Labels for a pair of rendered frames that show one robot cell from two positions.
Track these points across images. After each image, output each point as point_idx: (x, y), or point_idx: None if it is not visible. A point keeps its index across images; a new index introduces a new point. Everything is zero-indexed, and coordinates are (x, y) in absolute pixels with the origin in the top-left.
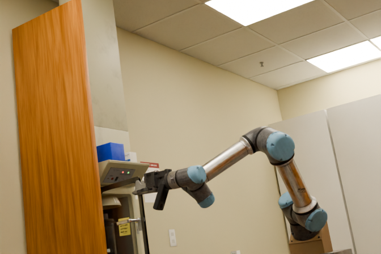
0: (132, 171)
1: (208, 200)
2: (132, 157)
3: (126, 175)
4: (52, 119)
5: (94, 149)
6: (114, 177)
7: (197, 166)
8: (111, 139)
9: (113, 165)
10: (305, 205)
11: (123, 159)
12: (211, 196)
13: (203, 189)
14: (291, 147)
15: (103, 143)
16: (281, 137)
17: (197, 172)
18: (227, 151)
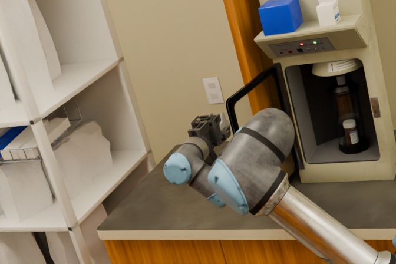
0: (322, 40)
1: (212, 203)
2: (323, 16)
3: (316, 45)
4: None
5: (233, 25)
6: (294, 50)
7: (166, 164)
8: None
9: (270, 42)
10: None
11: (288, 29)
12: (211, 198)
13: (194, 188)
14: (233, 201)
15: None
16: (210, 180)
17: (164, 172)
18: None
